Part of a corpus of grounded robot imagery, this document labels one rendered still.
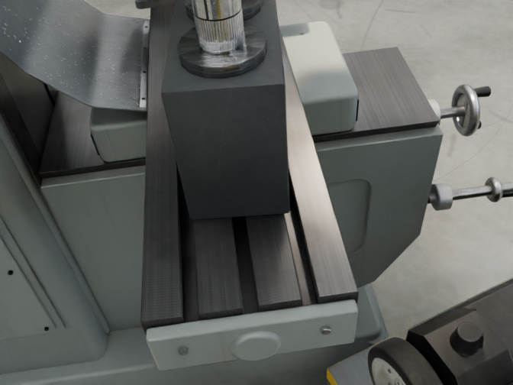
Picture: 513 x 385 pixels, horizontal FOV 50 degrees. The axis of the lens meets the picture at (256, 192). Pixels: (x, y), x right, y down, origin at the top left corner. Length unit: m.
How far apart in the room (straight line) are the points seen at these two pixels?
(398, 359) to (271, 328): 0.42
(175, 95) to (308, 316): 0.26
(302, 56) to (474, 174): 1.18
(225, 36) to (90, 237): 0.75
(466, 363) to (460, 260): 0.93
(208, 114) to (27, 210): 0.63
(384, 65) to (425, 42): 1.59
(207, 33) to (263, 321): 0.29
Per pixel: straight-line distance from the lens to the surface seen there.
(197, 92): 0.53
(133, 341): 1.48
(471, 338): 0.95
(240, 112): 0.54
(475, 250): 1.91
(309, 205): 0.66
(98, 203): 1.13
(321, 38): 1.17
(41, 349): 1.47
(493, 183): 1.30
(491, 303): 1.07
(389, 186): 1.19
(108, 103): 0.97
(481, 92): 1.30
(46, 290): 1.27
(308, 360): 1.45
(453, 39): 2.89
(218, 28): 0.54
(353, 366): 1.17
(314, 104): 1.01
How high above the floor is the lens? 1.45
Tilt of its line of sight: 46 degrees down
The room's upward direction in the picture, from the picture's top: 6 degrees counter-clockwise
